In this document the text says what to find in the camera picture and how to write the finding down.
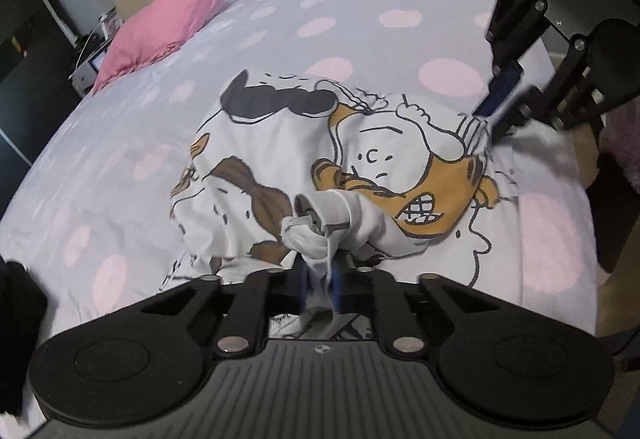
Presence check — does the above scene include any grey pink-dotted bed sheet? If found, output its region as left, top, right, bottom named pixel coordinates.
left=0, top=0, right=599, bottom=425

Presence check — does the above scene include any white bedside table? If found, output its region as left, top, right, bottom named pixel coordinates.
left=68, top=8, right=122, bottom=98

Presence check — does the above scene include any folded black garment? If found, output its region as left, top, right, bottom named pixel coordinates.
left=0, top=259, right=48, bottom=416

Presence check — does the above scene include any pink pillow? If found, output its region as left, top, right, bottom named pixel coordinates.
left=92, top=0, right=226, bottom=92

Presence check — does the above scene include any white cartoon print garment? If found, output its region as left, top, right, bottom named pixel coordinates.
left=158, top=68, right=522, bottom=339

